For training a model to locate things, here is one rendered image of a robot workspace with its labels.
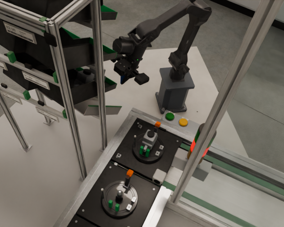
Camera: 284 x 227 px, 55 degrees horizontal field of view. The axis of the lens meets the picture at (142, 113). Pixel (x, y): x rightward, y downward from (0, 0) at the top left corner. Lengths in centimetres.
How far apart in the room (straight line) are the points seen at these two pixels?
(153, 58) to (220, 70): 147
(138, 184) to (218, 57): 236
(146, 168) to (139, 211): 18
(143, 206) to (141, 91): 70
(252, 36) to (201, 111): 107
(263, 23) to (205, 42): 296
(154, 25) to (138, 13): 268
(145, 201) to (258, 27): 80
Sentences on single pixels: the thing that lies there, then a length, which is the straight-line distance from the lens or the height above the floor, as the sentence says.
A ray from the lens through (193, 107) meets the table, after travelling 153.
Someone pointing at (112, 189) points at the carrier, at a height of 99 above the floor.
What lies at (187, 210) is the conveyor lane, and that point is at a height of 96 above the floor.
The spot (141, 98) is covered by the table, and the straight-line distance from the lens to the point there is 152.
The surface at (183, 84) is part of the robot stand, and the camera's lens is 135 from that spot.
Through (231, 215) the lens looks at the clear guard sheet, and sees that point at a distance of 107.
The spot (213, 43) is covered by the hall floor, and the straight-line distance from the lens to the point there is 346.
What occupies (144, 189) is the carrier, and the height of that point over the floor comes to 97.
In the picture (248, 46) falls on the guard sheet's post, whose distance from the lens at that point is 52.
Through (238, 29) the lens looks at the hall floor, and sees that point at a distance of 380.
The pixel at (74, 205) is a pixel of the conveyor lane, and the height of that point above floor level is 95.
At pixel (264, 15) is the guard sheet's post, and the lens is 49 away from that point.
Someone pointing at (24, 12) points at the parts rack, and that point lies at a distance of 69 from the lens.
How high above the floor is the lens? 202
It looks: 53 degrees down
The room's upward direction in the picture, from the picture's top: 7 degrees clockwise
